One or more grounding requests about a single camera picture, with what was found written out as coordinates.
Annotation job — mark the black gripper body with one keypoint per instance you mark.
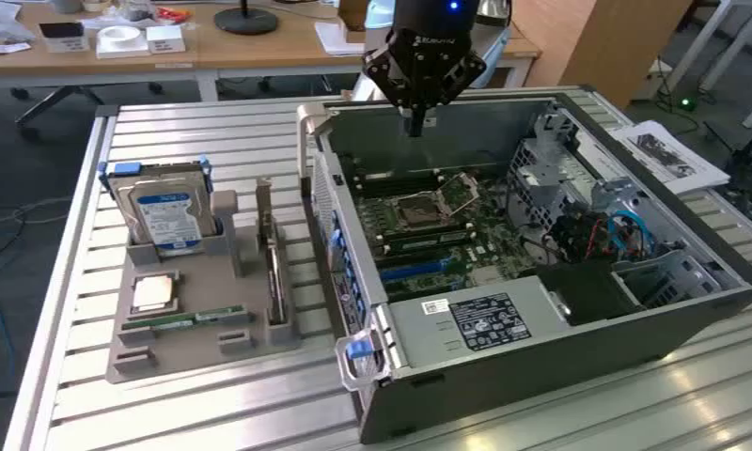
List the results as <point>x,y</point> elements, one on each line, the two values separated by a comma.
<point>430,56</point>

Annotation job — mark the graphics card with metal bracket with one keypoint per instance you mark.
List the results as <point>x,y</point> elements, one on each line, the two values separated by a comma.
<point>279,282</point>

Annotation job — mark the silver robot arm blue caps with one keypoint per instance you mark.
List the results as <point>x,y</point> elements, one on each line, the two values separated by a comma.
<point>501,47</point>

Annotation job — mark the white desk papers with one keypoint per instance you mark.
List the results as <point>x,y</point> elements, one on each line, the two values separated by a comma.
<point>335,42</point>

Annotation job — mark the cardboard box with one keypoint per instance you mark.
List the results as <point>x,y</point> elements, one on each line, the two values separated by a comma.
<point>351,21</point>

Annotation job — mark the wooden desk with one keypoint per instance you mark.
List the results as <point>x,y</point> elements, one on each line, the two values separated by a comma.
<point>257,51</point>

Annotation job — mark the black lamp base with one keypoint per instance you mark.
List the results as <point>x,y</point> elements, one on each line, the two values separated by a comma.
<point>247,21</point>

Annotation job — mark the black RAM slot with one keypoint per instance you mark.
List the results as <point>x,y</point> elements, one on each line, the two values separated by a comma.
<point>398,181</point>
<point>402,191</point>

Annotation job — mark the metal socket cover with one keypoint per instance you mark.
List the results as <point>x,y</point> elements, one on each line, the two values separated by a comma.
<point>461,192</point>

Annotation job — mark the metal drive cage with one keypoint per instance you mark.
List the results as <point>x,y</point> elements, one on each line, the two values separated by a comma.
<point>539,188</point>

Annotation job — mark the CPU socket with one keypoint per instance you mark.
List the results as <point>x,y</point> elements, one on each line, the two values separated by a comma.
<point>417,211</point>

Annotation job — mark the white cube box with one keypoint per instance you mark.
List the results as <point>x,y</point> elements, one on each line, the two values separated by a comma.
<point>165,40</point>

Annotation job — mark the red small items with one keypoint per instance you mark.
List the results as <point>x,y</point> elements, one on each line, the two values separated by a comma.
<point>171,15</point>

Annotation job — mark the device with green light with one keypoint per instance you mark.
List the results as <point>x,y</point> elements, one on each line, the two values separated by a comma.
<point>686,102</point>

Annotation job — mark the printed paper stack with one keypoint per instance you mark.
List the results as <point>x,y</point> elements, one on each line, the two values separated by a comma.
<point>672,160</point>

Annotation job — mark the blue slot latch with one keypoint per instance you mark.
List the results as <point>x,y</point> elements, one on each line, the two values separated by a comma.
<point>337,238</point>
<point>345,260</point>

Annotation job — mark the green RAM stick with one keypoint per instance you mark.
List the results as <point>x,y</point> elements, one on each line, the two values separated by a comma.
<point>182,318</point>
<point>426,239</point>

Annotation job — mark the green motherboard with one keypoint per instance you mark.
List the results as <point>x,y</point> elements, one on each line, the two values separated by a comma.
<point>495,244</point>

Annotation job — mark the white flat box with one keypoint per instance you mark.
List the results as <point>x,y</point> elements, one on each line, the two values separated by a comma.
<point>122,51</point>

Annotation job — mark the long black expansion slot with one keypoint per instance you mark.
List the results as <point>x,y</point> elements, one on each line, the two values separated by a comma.
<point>411,257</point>

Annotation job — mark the white tape roll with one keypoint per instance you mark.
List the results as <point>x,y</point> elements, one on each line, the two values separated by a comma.
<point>119,35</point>

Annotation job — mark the silver chipset heatsink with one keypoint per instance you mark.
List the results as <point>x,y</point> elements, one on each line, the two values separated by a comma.
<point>490,276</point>

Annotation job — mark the hard disk in blue carrier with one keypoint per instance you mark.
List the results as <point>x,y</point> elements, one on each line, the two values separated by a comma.
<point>163,211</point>

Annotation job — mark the white bowl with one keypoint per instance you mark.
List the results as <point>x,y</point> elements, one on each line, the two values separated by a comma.
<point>95,4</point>

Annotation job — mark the black tripod stand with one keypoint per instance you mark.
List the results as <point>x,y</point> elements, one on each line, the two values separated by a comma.
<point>749,160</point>

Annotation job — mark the white box black top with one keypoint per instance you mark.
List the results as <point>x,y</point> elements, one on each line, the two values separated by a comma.
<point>64,37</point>

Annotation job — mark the grey cup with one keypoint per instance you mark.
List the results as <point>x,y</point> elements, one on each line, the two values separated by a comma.
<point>66,5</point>

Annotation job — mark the office chair base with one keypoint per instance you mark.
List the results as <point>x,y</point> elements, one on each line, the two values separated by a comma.
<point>50,101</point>

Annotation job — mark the metal disk bay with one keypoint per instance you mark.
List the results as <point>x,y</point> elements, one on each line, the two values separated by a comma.
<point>665,277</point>

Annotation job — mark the grey power supply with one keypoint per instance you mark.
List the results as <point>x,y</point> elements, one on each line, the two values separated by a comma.
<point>426,338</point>

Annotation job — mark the white card red print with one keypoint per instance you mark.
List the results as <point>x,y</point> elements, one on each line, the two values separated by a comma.
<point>6,48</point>

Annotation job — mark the silver CPU chip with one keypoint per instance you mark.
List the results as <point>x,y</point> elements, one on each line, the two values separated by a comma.
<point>153,291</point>

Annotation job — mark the blue case release tab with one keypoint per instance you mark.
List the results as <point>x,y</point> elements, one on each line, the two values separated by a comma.
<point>359,350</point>

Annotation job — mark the clear plastic bag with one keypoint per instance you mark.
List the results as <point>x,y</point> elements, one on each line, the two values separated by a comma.
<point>0,21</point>

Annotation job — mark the grey parts rack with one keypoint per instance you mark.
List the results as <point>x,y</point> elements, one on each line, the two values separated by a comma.
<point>194,347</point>

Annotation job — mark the open dark PC case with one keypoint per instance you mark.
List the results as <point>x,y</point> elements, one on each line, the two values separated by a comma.
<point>539,376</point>

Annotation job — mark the white table frame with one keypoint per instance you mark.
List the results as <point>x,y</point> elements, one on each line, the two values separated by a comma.
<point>710,37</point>

